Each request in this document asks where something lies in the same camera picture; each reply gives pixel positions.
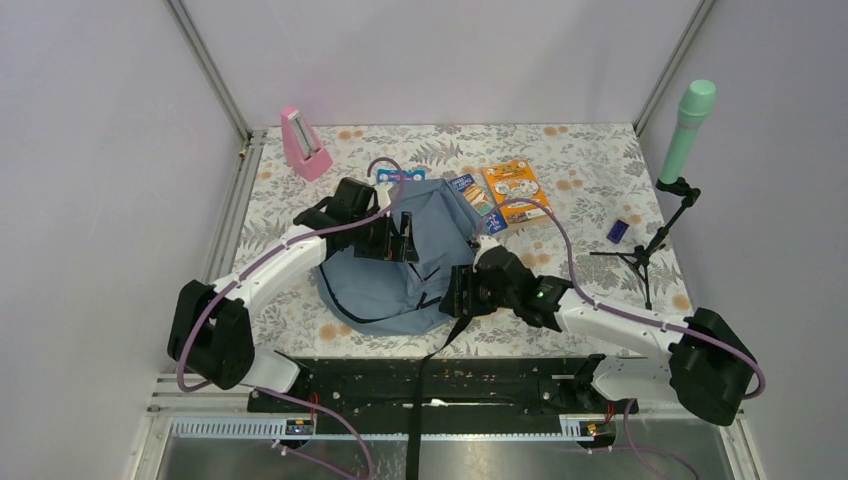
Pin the blue round package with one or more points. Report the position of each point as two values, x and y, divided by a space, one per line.
394 176

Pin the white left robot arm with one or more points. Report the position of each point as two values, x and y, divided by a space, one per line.
211 338

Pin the blue student backpack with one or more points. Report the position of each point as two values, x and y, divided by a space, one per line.
386 298

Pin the black tripod stand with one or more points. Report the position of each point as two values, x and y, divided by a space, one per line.
639 259

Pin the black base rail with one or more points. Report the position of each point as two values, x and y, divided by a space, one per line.
489 396

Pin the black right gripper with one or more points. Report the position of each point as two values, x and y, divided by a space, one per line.
464 277

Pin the pink metronome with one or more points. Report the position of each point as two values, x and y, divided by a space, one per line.
304 152

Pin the orange book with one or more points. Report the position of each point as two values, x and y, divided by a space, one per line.
516 180

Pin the purple toy brick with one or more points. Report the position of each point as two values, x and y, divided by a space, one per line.
617 231

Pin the mint green microphone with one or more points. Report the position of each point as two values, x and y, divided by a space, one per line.
694 107

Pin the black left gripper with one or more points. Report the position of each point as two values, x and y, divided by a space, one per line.
392 247

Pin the floral tablecloth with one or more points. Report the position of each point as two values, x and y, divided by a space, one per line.
592 175

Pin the blue treehouse book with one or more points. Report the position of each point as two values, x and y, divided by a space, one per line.
479 198

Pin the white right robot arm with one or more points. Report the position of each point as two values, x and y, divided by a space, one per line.
697 361

